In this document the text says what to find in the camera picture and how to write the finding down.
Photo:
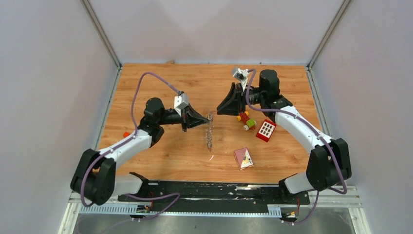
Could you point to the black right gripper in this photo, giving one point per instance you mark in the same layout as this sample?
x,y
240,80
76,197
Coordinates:
x,y
234,102

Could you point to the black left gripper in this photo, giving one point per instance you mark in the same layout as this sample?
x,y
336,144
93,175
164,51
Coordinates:
x,y
190,118

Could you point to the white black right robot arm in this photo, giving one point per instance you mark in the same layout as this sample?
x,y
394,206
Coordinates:
x,y
329,162

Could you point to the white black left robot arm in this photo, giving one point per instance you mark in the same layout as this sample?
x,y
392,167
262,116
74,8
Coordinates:
x,y
95,176

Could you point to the toy brick car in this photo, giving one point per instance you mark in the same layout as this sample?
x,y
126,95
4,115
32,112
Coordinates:
x,y
249,124

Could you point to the red white toy brick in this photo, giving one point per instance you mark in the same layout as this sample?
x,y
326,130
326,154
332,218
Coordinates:
x,y
266,130

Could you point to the playing card box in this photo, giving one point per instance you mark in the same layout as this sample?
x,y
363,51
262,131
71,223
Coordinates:
x,y
243,158

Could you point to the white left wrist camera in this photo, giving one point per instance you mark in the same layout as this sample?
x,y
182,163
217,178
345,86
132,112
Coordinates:
x,y
181,101

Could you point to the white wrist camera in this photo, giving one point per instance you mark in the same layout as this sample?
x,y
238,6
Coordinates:
x,y
241,76
181,101

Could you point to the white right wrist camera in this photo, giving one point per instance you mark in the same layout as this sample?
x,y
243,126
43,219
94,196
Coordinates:
x,y
241,76

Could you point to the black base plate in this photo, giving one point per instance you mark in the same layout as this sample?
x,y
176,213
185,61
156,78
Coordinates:
x,y
219,197

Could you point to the slotted white cable duct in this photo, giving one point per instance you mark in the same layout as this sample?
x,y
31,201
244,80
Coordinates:
x,y
136,209

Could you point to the aluminium frame rail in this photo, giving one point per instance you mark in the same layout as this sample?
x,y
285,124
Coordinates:
x,y
331,199

